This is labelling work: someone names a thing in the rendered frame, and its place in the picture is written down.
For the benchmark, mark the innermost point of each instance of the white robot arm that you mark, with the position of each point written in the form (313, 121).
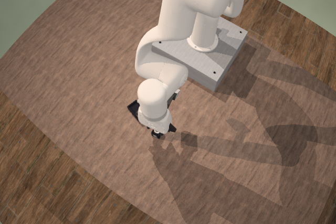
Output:
(194, 20)

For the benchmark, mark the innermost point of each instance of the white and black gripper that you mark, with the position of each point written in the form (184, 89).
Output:
(163, 126)

